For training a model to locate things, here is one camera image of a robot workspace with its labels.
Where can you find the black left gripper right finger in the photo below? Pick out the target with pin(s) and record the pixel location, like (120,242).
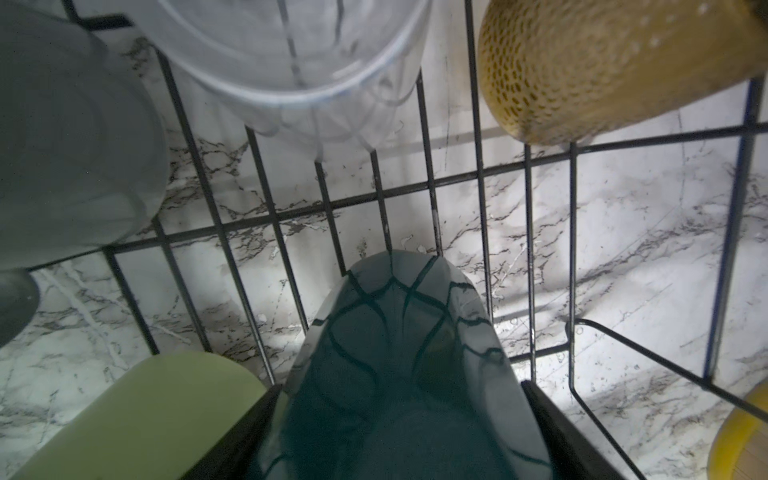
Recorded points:
(574,457)

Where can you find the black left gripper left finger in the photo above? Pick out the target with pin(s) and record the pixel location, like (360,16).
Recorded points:
(230,456)

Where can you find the light green mug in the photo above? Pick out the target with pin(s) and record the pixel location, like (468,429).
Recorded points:
(156,422)

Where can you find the dark green mug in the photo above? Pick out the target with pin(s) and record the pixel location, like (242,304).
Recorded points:
(402,376)

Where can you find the white ceramic mug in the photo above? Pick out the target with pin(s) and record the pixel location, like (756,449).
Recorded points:
(84,158)

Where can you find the amber glass cup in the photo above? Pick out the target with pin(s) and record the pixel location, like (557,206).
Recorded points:
(558,71)

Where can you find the clear glass cup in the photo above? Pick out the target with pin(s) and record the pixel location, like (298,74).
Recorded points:
(327,76)

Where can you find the yellow bowl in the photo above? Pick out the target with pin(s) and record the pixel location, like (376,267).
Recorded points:
(739,450)

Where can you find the black wire dish rack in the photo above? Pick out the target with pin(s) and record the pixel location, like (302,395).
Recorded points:
(629,281)

